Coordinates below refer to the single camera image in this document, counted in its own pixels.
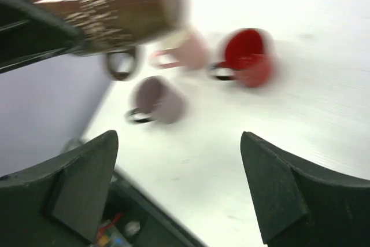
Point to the pink ceramic mug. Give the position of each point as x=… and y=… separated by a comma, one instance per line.
x=183, y=48

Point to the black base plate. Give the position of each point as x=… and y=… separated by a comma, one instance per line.
x=132, y=219

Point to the red enamel mug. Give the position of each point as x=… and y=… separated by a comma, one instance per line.
x=248, y=58

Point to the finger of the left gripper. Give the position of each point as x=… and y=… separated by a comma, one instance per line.
x=30, y=34

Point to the brown speckled mug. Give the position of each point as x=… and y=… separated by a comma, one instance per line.
x=116, y=28

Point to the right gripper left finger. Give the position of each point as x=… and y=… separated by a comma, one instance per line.
x=60, y=201

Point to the lilac ceramic mug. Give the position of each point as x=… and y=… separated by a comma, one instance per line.
x=155, y=99

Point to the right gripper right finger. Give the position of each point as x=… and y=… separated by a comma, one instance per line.
x=300, y=203

